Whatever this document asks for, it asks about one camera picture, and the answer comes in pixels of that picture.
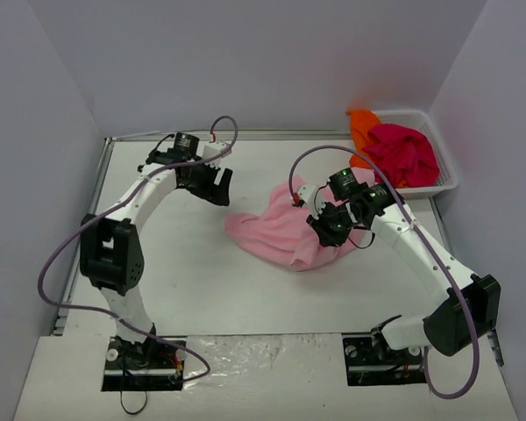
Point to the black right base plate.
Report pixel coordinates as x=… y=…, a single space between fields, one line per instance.
x=369 y=363

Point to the magenta t shirt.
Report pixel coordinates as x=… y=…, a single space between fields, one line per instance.
x=404 y=155

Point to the pink t shirt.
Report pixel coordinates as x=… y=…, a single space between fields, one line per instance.
x=281 y=235

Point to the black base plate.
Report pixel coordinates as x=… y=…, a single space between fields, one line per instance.
x=369 y=363
x=142 y=367

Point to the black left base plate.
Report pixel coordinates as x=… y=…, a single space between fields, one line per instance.
x=142 y=367

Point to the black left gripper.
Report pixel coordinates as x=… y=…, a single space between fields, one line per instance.
x=208 y=184

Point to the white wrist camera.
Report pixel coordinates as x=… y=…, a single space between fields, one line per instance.
x=310 y=196
x=214 y=152

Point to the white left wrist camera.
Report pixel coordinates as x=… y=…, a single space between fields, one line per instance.
x=214 y=152

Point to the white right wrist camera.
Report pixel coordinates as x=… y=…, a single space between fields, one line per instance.
x=310 y=196

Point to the orange t shirt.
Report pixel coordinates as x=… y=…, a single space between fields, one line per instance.
x=362 y=121

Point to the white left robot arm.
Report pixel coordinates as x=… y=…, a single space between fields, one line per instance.
x=111 y=255

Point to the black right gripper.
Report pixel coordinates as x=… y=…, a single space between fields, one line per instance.
x=329 y=227

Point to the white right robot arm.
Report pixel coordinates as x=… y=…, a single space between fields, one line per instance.
x=466 y=304

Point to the white plastic basket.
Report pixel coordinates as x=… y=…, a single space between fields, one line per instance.
x=420 y=121

